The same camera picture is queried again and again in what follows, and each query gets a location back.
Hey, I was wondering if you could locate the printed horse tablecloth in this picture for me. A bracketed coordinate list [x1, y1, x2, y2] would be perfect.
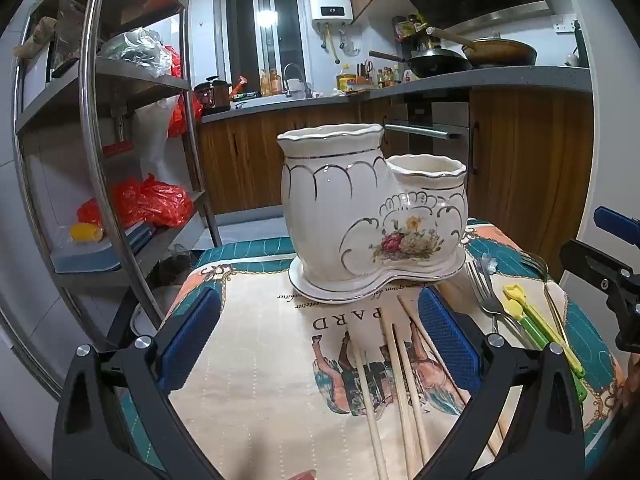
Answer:
[117, 217, 628, 480]

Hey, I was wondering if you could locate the black wok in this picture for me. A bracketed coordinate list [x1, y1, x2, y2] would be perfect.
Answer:
[369, 49, 474, 79]

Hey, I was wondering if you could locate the wooden chopstick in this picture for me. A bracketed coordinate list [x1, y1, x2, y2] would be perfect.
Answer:
[391, 324, 415, 480]
[380, 317, 431, 467]
[350, 340, 388, 480]
[397, 295, 503, 458]

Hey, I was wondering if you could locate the white ceramic drip tray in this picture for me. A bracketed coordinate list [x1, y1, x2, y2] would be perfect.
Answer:
[288, 255, 467, 305]

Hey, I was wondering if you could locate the grey kitchen countertop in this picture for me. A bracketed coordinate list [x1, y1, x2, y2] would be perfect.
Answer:
[200, 66, 594, 122]

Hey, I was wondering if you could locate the clear plastic bag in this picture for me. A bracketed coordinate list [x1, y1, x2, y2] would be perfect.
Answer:
[99, 27, 173, 79]

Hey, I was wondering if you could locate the dark red rice cooker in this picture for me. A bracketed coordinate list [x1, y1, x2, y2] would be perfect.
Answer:
[194, 76, 232, 114]

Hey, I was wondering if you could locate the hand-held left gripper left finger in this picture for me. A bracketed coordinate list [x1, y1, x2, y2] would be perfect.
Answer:
[52, 287, 223, 480]

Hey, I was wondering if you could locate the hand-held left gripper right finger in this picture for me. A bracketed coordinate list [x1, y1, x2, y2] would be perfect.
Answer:
[417, 287, 586, 480]

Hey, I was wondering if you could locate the steel faucet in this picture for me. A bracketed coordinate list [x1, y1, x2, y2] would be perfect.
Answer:
[283, 63, 310, 99]

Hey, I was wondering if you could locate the yellow oil bottle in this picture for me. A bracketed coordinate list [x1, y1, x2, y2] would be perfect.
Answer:
[336, 64, 357, 94]

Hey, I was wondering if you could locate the yellow object in plastic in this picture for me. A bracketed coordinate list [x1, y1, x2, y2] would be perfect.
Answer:
[69, 222, 104, 244]

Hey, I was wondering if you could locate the red plastic bag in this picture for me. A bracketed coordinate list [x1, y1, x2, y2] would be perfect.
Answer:
[77, 174, 194, 229]
[167, 46, 204, 137]

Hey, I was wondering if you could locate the brown frying pan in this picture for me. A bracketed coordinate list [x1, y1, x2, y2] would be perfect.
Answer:
[425, 26, 539, 69]

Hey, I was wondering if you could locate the blue tray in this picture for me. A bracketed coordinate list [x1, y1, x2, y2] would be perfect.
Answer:
[50, 222, 157, 274]

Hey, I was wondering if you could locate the window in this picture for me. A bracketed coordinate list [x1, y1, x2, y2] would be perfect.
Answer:
[220, 0, 307, 97]

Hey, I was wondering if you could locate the metal shelf rack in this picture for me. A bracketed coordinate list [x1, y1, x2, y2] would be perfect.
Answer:
[12, 0, 223, 311]

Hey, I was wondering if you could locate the steel oven handle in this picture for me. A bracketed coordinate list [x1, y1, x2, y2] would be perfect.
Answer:
[382, 123, 467, 141]

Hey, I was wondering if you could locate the white floral ceramic utensil holder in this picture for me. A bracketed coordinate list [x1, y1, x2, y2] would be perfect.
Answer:
[277, 123, 468, 286]

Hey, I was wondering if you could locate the flower-handled steel utensil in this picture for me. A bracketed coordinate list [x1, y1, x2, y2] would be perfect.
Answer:
[480, 254, 538, 353]

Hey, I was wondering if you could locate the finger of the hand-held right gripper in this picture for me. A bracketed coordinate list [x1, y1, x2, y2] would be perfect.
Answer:
[559, 239, 640, 307]
[593, 205, 640, 248]

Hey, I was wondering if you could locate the yellow and green plastic utensil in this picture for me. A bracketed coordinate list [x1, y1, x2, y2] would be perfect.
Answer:
[505, 302, 588, 403]
[502, 284, 586, 378]

